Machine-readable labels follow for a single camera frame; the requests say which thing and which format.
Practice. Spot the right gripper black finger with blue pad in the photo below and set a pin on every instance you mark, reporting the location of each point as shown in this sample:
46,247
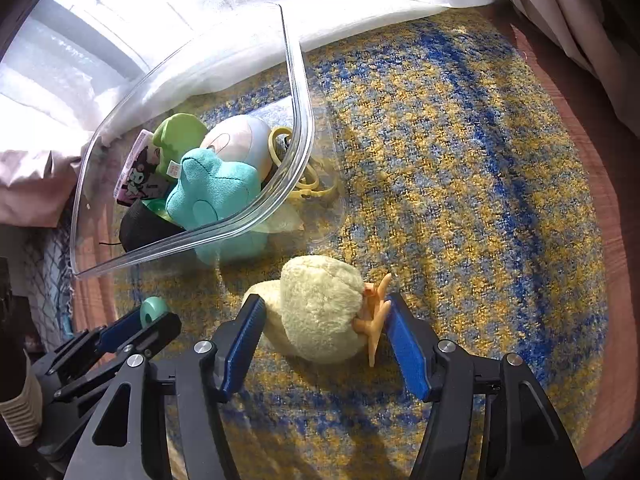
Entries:
126,435
522,434

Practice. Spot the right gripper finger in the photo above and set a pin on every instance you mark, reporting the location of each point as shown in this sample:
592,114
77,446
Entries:
147,342
79,354

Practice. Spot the small teal tape roll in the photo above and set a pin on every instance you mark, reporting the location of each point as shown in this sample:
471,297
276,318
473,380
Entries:
151,309

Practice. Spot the yellow plastic scissors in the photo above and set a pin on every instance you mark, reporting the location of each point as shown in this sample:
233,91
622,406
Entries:
316,178

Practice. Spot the black round plush toy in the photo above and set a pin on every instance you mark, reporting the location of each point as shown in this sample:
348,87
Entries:
144,223

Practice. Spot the clear plastic storage box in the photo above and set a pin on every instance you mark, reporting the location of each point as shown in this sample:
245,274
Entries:
260,66

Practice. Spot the white sheer curtain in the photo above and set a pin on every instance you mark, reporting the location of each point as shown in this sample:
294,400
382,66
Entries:
66,63

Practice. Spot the teal star plush toy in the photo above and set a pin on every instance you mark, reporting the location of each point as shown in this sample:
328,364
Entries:
210,190

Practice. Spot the yellow blue woven rug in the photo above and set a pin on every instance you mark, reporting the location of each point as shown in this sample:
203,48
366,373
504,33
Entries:
459,178

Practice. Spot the grey pink curtain right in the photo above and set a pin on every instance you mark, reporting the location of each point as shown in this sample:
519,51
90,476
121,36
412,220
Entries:
602,36

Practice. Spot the green plush toy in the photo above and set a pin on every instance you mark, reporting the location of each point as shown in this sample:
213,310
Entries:
175,136

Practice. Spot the cream plush duck toy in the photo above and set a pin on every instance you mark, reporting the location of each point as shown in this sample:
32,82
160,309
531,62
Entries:
323,311

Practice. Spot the pink curtain left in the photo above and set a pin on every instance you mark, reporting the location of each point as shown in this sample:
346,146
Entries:
35,186

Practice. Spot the pastel egg plush toy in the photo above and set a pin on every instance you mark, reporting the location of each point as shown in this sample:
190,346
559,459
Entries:
241,138

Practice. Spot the beige ribbed sleeve cuff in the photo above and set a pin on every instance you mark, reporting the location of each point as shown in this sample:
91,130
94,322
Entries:
23,413

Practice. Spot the blue checked fringed cloth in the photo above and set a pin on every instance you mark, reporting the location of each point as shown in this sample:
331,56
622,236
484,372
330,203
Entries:
49,279

